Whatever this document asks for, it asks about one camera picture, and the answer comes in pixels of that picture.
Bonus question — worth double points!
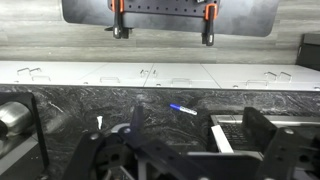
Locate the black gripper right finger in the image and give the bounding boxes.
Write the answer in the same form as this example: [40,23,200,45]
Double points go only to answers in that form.
[241,106,320,180]

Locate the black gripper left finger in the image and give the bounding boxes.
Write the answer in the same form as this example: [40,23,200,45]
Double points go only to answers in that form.
[63,105,214,180]

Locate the white cabinet door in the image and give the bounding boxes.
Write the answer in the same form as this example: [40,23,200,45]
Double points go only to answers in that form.
[210,125,235,154]

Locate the white lower cabinet row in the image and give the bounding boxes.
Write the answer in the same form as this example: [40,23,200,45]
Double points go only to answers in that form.
[0,60,320,92]

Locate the white paper scrap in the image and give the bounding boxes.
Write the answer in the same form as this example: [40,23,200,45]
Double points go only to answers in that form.
[96,115,104,131]

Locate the black stainless microwave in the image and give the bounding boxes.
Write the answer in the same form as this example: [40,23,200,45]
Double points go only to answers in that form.
[208,113,320,158]

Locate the stainless coffee machine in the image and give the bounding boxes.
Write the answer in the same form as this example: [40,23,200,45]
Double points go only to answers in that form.
[0,91,51,180]

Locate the blue marker pen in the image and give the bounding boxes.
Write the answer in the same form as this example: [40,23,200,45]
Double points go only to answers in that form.
[169,103,198,117]

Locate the steel coffee kettle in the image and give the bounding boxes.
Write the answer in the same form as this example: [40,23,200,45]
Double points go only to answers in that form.
[0,100,34,141]

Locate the black box on floor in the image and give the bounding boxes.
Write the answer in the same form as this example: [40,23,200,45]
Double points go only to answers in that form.
[295,32,320,72]

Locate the orange black clamp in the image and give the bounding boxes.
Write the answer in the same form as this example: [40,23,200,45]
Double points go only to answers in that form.
[104,0,133,40]
[200,3,219,47]

